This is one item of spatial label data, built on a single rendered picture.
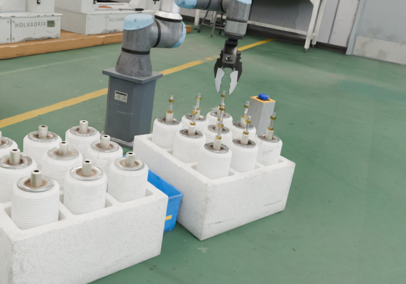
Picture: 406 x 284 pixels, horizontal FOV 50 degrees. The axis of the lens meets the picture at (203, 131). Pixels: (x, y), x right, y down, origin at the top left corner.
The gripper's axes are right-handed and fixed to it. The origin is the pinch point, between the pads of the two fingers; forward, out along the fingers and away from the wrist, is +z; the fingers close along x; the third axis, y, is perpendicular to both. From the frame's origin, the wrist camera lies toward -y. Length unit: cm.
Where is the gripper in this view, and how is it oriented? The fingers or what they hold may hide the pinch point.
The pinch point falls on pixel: (224, 90)
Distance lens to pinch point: 155.8
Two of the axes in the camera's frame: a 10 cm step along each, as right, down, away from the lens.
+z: -1.5, 9.3, 3.4
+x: -9.9, -1.7, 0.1
